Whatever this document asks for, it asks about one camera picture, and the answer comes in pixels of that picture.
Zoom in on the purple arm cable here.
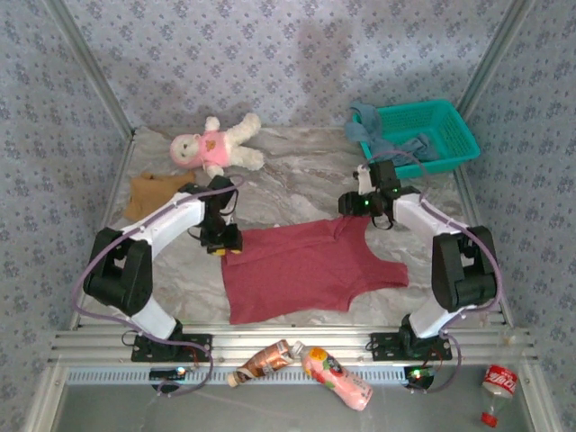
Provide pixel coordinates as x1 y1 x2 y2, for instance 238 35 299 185
71 174 247 400
359 150 505 396

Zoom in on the aluminium frame leg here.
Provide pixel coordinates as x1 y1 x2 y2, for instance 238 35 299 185
517 364 562 432
22 364 68 432

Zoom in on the empty cola bottle red cap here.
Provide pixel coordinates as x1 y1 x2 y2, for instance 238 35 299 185
480 363 519 428

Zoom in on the aluminium mounting rail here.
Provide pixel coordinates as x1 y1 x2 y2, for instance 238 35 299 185
47 314 539 366

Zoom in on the pink drink bottle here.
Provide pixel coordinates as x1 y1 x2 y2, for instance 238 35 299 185
292 340 374 411

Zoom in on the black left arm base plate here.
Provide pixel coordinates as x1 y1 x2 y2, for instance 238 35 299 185
130 331 213 363

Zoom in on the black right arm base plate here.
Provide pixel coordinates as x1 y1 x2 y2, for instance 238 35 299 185
368 331 454 361

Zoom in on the blue tank top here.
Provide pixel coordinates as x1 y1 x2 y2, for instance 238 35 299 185
345 100 440 163

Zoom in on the red tank top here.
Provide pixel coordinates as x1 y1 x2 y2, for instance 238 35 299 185
220 215 410 326

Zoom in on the white teddy bear pink hoodie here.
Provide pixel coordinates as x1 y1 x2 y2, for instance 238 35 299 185
169 112 266 182

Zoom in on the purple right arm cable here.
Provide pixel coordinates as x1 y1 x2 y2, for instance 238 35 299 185
359 150 505 396

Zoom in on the brown drink bottle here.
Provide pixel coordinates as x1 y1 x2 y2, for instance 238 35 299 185
226 337 296 388

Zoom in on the teal plastic basket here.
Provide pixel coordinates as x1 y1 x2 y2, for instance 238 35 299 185
353 98 482 179

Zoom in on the grey slotted cable duct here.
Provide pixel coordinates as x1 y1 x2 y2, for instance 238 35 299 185
65 364 409 387

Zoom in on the brown tank top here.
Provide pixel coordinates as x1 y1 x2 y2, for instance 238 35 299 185
123 171 198 221

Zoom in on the aluminium frame post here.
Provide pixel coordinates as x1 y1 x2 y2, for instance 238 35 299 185
452 0 539 121
42 0 139 140

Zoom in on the small circuit board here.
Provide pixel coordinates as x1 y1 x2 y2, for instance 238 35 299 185
403 364 437 389
148 366 188 382

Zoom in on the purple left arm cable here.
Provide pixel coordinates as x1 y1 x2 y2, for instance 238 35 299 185
71 174 247 400

